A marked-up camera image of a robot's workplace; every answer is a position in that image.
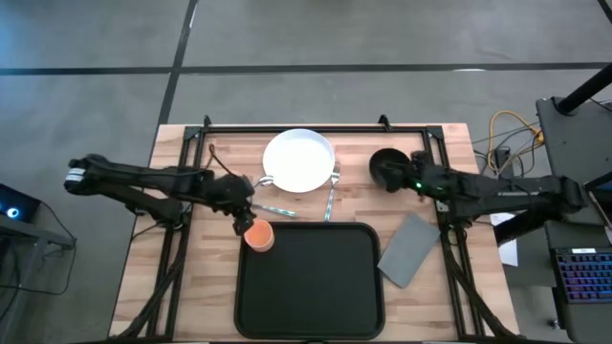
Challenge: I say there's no grey side desk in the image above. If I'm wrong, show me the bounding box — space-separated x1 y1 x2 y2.
535 97 612 226

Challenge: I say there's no white round plate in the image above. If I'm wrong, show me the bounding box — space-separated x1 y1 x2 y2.
262 128 337 194

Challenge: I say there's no grey metal stand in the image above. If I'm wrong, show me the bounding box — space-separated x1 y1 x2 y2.
0 214 77 250

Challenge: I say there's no black box blue light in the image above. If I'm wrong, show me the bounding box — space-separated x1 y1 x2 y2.
0 183 42 224

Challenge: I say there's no grey cloth napkin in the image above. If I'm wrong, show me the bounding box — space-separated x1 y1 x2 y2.
377 212 442 290

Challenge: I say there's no black pole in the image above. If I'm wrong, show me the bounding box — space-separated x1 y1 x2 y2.
557 63 612 116

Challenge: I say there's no thin black floor cable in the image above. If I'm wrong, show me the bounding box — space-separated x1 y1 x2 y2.
0 200 78 297

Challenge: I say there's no black diagonal desk beam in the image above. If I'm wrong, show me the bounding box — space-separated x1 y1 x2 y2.
492 209 556 246

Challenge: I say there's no silver fork striped handle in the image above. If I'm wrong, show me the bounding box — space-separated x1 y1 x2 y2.
324 164 341 223

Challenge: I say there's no orange plastic cup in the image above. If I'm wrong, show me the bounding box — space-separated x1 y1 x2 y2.
243 219 275 253

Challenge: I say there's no black plastic tray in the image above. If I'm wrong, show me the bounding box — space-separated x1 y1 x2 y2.
233 221 386 341

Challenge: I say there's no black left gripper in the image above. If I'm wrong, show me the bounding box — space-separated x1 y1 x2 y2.
209 174 258 236

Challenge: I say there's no black round bowl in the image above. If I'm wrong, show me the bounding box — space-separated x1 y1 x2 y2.
368 147 412 193

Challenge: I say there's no brown left arm cable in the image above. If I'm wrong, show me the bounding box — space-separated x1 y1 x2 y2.
208 142 240 179

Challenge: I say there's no dark keyboard desk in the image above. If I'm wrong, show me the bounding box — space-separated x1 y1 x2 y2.
544 219 612 344

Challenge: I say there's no backlit computer keyboard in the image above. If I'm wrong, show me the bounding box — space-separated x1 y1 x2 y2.
554 247 612 305

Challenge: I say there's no white paper sheet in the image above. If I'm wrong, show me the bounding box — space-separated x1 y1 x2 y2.
490 212 520 268

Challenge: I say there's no black power adapter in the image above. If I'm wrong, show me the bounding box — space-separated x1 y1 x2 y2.
494 146 515 182

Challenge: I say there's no laptop computer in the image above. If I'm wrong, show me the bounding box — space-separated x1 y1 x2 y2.
582 171 612 231

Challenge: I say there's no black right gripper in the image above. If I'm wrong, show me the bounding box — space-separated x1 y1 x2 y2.
382 151 450 198

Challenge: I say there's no yellow cable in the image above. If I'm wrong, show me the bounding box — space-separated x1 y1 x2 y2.
487 110 545 174

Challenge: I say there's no black aluminium table frame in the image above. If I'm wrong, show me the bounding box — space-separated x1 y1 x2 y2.
109 114 520 343

